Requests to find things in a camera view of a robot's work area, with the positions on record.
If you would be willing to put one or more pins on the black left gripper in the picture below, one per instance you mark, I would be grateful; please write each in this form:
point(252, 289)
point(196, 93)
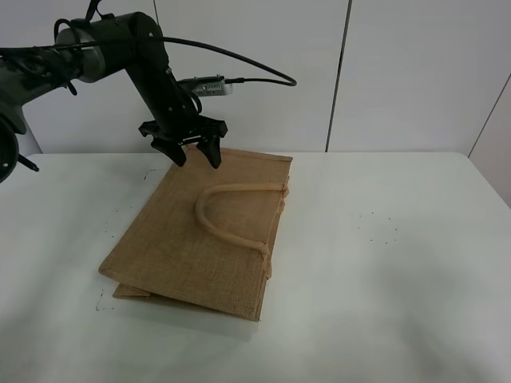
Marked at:
point(177, 118)

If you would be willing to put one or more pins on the brown linen tote bag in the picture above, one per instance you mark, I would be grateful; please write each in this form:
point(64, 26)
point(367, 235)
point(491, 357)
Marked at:
point(206, 235)

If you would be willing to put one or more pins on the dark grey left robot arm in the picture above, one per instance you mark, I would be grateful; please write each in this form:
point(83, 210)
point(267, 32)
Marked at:
point(90, 51)

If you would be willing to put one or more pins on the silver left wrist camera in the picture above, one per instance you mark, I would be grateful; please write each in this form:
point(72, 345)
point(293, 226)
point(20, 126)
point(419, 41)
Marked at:
point(214, 86)

